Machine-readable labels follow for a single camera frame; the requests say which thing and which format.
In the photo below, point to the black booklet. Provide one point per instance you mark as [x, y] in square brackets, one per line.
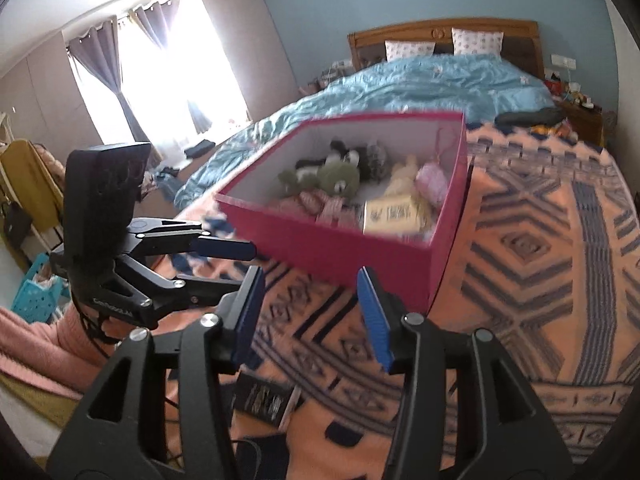
[265, 399]

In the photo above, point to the wooden headboard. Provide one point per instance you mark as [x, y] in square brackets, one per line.
[521, 42]

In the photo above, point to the black clothing on bed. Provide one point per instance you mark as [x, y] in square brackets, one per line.
[547, 117]

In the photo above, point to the turquoise plastic basket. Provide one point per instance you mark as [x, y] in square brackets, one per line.
[42, 295]

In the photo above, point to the right white patterned pillow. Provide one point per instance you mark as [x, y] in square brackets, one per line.
[468, 42]

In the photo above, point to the pink knitted plush toy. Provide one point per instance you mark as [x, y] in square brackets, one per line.
[319, 207]

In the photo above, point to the grey raccoon plush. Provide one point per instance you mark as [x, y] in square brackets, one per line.
[371, 159]

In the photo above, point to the orange patterned blanket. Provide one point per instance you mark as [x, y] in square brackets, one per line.
[546, 255]

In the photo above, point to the cream fluffy teddy bear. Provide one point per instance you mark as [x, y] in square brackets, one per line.
[403, 179]

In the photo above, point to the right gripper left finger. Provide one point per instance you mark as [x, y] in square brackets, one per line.
[155, 410]

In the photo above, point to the wall power socket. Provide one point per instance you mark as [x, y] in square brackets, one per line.
[562, 61]

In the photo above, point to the purple curtain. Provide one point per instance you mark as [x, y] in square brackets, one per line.
[99, 54]

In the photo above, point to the yellow hanging garment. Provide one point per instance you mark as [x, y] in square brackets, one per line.
[37, 178]

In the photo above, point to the wooden nightstand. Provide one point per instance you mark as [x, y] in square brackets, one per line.
[584, 116]

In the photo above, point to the pink sweater left forearm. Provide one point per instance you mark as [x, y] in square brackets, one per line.
[58, 358]

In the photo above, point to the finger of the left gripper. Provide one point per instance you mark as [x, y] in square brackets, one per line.
[223, 248]
[212, 289]

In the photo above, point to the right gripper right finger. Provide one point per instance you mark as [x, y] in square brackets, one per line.
[467, 411]

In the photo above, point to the pink satin sachet pouch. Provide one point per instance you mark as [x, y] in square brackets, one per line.
[431, 181]

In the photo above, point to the pink storage box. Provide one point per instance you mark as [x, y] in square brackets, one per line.
[360, 209]

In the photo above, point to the green frog plush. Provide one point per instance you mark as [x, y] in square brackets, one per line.
[333, 175]

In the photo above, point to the blue floral duvet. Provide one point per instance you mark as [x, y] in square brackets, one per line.
[481, 86]

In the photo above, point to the yellow book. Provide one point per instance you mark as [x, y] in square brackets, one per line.
[397, 215]

